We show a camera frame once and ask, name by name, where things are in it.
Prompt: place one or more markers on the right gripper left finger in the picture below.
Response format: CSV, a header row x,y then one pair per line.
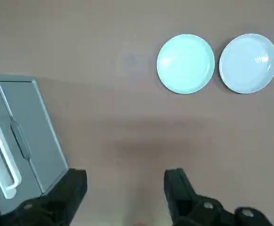
x,y
64,200

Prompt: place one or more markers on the mint green round plate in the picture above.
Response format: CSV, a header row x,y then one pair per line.
x,y
185,64

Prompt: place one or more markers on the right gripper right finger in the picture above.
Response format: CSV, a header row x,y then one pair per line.
x,y
181,202

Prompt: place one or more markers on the gray drawer cabinet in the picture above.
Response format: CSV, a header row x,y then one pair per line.
x,y
10,78

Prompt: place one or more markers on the white round plate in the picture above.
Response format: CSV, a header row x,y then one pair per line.
x,y
248,63

